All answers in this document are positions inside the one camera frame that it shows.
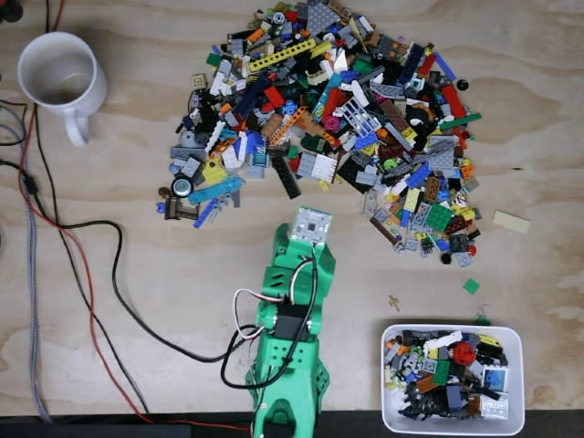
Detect black long Lego plate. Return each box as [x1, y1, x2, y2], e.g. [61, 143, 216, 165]
[269, 154, 303, 200]

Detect blue narrow Lego plate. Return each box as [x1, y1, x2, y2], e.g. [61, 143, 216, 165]
[192, 199, 220, 230]

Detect light grey Lego plate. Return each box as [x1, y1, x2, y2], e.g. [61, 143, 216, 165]
[297, 151, 318, 180]

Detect light blue long Lego plate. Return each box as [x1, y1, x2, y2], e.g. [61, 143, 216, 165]
[187, 176, 244, 207]

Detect brown long Lego plate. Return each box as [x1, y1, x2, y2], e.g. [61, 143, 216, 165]
[369, 215, 399, 245]

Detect dark brown Lego piece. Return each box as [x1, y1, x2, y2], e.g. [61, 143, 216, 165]
[163, 195, 201, 222]

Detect orange Lego beam with holes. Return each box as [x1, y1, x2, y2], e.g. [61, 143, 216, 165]
[290, 106, 341, 148]

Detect bright green Lego plate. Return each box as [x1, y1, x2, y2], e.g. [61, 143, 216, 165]
[425, 202, 454, 232]

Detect white curved Lego piece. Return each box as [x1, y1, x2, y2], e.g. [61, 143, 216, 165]
[423, 329, 464, 353]

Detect large grey Lego plate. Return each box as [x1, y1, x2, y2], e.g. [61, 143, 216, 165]
[425, 147, 457, 172]

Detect orange brown Lego plate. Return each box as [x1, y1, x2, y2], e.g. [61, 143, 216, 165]
[416, 375, 442, 395]

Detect green Lego brick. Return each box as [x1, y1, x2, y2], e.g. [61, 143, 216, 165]
[430, 360, 451, 385]

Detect red round Lego ball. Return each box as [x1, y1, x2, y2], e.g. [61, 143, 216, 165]
[451, 342, 476, 366]

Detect yellow Lego beam with holes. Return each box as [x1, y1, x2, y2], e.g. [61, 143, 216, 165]
[248, 37, 318, 72]

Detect long green Lego plate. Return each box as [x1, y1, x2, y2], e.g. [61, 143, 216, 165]
[439, 112, 483, 131]

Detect tan flat Lego tile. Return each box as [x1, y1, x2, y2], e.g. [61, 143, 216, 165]
[491, 210, 532, 235]

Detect red long Lego brick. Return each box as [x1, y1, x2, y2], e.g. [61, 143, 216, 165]
[439, 84, 467, 120]

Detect blue printed Lego tile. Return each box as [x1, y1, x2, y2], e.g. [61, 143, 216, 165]
[482, 368, 509, 393]

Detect grey Lego wedge plate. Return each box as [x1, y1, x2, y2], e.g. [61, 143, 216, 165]
[306, 0, 341, 36]

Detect white studded Lego plate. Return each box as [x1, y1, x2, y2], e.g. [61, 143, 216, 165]
[478, 395, 510, 419]

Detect white plastic bin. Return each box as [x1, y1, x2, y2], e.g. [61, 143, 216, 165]
[381, 323, 526, 435]

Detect white ceramic mug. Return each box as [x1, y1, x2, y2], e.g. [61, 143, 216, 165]
[16, 30, 109, 148]

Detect black object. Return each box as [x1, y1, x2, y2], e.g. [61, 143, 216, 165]
[0, 0, 22, 24]

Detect white camera circuit board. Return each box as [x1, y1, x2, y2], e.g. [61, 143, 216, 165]
[289, 205, 334, 250]

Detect black camera cable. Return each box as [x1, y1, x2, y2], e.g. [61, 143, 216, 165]
[220, 245, 321, 391]

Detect white red servo wires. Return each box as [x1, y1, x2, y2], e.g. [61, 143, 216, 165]
[233, 257, 318, 341]

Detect white Lego window frame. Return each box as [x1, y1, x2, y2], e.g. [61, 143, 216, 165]
[340, 97, 382, 139]

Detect thick black cable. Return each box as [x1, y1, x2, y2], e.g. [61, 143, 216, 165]
[0, 157, 264, 366]

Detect thin red cable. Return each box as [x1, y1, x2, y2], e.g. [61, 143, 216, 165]
[17, 104, 255, 433]

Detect thin black cable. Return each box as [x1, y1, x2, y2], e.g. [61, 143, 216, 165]
[34, 103, 151, 415]

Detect grey braided cable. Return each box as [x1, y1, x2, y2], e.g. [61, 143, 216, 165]
[0, 100, 50, 423]

